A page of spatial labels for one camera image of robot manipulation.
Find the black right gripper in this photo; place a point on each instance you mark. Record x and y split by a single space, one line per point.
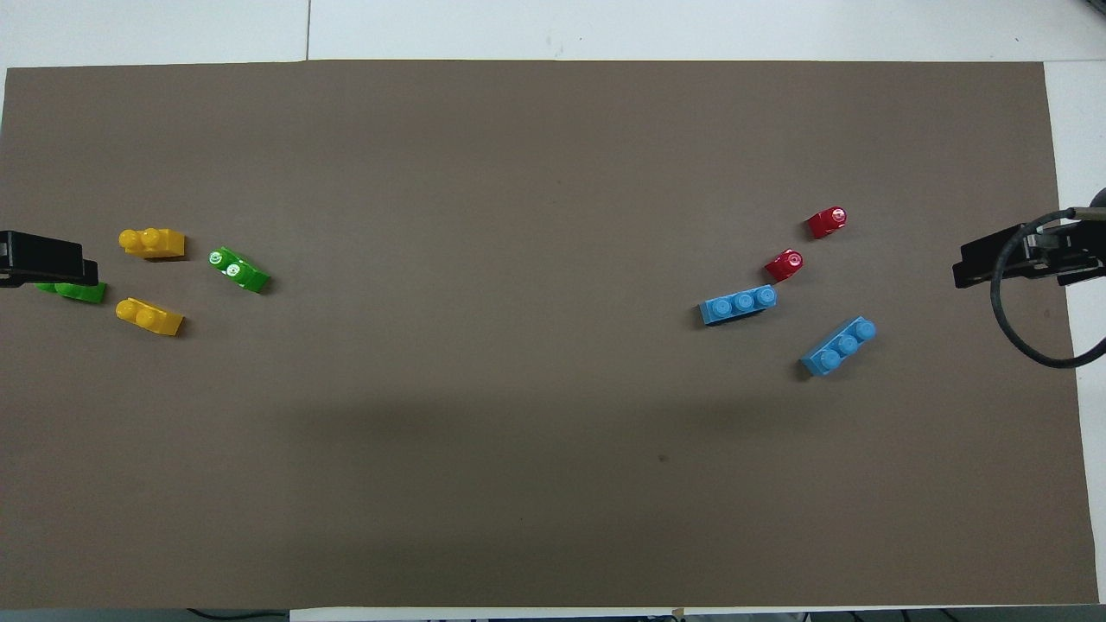
1099 199

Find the green two-stud toy block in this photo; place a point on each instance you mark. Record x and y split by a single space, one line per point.
82 294
240 270

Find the blue three-stud toy block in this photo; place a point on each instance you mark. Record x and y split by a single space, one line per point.
838 347
736 305

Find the yellow two-stud toy block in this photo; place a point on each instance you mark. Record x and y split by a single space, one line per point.
154 244
151 318

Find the red single-stud toy block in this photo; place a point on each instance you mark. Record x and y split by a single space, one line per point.
825 224
784 265

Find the brown table mat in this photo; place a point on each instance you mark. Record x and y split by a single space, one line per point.
553 432

